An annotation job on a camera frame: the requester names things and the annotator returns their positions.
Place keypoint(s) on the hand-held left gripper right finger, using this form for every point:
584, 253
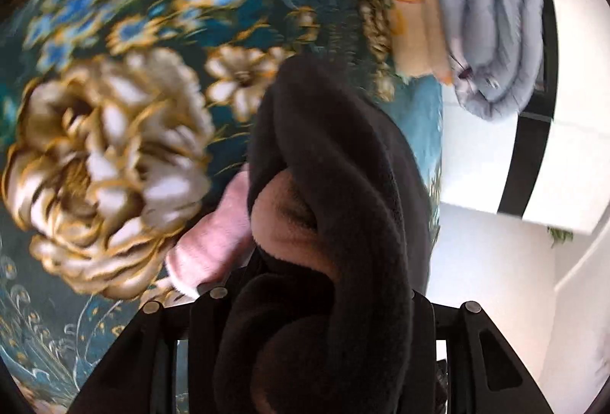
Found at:
469, 347

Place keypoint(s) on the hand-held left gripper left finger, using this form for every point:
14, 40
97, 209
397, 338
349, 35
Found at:
204, 337

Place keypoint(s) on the pink fluffy garment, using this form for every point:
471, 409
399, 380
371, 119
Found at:
214, 242

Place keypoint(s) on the black fleece garment pink lining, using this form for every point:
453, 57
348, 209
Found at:
343, 214

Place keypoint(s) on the small green plant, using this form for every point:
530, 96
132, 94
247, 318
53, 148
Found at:
558, 236

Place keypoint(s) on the teal floral blanket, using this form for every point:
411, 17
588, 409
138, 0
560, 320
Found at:
143, 109

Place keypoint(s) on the pink and cream folded cloth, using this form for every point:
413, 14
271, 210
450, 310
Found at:
417, 28

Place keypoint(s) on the grey quilted jacket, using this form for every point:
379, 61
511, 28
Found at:
495, 23

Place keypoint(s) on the white cabinet with black frame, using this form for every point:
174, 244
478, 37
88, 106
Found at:
576, 85

